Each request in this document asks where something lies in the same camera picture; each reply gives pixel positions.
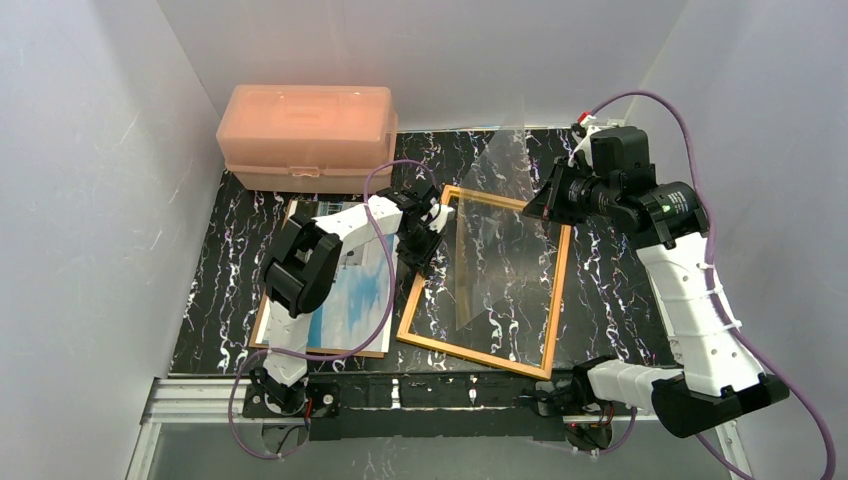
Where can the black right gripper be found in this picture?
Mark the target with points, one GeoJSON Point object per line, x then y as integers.
{"type": "Point", "coordinates": [559, 193]}

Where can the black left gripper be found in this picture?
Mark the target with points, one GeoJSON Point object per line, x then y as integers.
{"type": "Point", "coordinates": [416, 237]}

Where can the clear acrylic frame sheet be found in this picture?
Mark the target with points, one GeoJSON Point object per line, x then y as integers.
{"type": "Point", "coordinates": [504, 262]}

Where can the yellow wooden picture frame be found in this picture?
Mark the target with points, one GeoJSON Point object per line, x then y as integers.
{"type": "Point", "coordinates": [428, 319]}

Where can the sky and building photo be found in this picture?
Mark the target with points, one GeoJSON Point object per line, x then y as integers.
{"type": "Point", "coordinates": [351, 305]}

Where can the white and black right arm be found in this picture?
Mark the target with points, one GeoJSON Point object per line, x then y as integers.
{"type": "Point", "coordinates": [717, 379]}

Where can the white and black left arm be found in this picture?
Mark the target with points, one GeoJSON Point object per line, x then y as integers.
{"type": "Point", "coordinates": [301, 274]}

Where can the pink plastic storage box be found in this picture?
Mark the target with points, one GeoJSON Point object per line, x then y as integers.
{"type": "Point", "coordinates": [309, 139]}

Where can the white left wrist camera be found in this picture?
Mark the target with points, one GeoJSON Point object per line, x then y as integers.
{"type": "Point", "coordinates": [438, 216]}

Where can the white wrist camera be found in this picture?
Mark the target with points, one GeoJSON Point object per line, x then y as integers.
{"type": "Point", "coordinates": [438, 216]}
{"type": "Point", "coordinates": [585, 127]}

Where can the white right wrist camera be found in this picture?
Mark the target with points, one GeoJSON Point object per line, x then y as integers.
{"type": "Point", "coordinates": [585, 127]}

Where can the brown frame backing board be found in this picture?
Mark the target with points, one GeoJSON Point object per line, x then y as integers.
{"type": "Point", "coordinates": [265, 331]}

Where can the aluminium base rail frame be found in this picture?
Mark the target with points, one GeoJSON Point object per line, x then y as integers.
{"type": "Point", "coordinates": [609, 309]}

